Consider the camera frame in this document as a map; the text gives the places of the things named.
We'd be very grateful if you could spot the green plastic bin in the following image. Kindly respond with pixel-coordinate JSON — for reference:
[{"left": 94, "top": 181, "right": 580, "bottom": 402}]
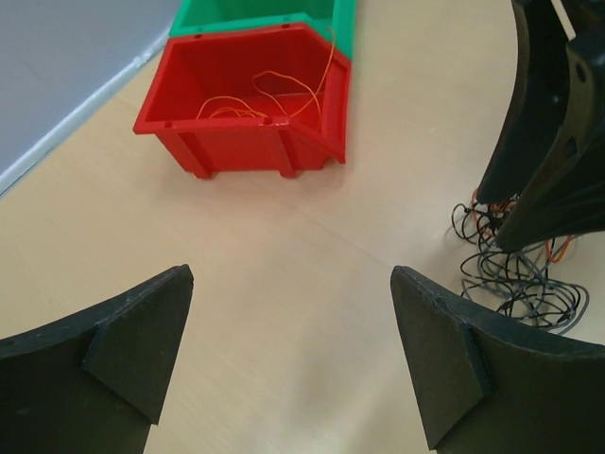
[{"left": 169, "top": 0, "right": 357, "bottom": 58}]

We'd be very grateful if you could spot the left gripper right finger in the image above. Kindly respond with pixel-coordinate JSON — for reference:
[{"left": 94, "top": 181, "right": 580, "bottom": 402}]
[{"left": 390, "top": 266, "right": 604, "bottom": 453}]

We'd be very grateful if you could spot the thin wire bundle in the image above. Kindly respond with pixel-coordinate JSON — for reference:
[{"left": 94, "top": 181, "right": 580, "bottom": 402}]
[{"left": 448, "top": 188, "right": 592, "bottom": 337}]

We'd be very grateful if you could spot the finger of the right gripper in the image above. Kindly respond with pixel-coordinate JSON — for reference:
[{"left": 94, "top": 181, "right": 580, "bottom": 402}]
[
  {"left": 496, "top": 32, "right": 604, "bottom": 251},
  {"left": 476, "top": 0, "right": 569, "bottom": 204}
]

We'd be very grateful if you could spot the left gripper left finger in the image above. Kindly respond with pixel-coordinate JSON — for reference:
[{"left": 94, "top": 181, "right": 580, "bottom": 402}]
[{"left": 1, "top": 264, "right": 194, "bottom": 453}]

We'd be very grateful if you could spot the red plastic bin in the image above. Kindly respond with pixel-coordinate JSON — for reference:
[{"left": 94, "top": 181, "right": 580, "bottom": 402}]
[{"left": 132, "top": 23, "right": 352, "bottom": 179}]

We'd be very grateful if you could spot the orange thin wire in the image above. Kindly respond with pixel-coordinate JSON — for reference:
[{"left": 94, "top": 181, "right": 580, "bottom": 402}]
[{"left": 197, "top": 26, "right": 337, "bottom": 120}]

